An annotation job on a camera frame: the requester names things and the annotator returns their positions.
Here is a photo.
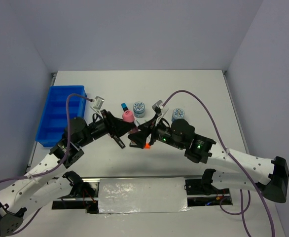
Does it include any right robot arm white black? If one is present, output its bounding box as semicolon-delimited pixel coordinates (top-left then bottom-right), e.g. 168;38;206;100
128;119;289;203

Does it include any silver foil plate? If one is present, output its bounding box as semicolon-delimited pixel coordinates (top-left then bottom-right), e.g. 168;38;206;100
98;177;189;214

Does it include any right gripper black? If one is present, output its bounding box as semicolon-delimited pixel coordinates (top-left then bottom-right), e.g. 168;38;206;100
127;114;185;150

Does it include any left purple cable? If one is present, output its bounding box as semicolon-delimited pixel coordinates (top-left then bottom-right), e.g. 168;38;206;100
0;93;95;235

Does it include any blue cap black highlighter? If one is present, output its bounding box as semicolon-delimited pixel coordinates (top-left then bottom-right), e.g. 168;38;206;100
121;103;129;112

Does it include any blue compartment bin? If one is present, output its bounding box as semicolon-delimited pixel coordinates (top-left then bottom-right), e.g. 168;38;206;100
36;85;87;147

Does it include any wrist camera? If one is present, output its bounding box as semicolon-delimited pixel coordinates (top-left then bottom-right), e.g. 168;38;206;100
91;96;105;111
152;100;169;117

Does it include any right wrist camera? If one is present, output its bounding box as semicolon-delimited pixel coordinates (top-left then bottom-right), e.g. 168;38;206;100
152;100;169;117

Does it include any orange cap black highlighter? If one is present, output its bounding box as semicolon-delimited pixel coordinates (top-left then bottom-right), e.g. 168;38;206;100
129;142;150;149

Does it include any blue paint jar right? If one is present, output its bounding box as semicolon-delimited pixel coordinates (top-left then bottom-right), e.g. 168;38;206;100
172;108;185;122

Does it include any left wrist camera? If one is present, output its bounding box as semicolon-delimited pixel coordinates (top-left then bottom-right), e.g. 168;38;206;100
91;96;105;111

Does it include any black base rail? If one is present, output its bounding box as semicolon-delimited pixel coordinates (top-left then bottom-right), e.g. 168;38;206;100
51;178;233;214

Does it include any pink cap pencil tube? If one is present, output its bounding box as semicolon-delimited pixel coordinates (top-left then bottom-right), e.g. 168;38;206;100
122;110;138;134

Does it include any blue paint jar left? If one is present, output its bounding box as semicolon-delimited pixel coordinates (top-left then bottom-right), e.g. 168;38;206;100
133;101;145;118

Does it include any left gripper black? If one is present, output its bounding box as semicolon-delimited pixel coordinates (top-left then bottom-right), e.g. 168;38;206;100
78;109;135;147

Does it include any blue paint jar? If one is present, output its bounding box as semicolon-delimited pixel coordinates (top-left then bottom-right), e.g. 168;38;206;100
133;101;145;118
172;108;185;122

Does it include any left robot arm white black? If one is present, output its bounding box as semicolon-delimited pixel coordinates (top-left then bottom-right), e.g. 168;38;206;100
0;110;135;237

